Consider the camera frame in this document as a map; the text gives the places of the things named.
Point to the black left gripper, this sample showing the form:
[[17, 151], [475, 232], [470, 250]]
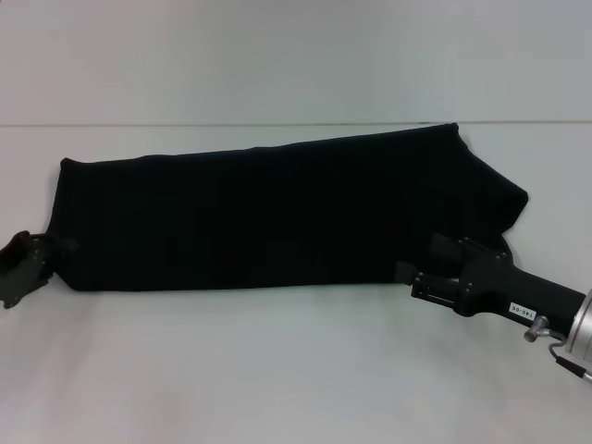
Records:
[[20, 268]]

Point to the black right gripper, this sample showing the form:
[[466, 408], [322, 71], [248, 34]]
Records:
[[518, 291]]

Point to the black shirt with FREE print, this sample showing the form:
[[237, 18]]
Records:
[[277, 217]]

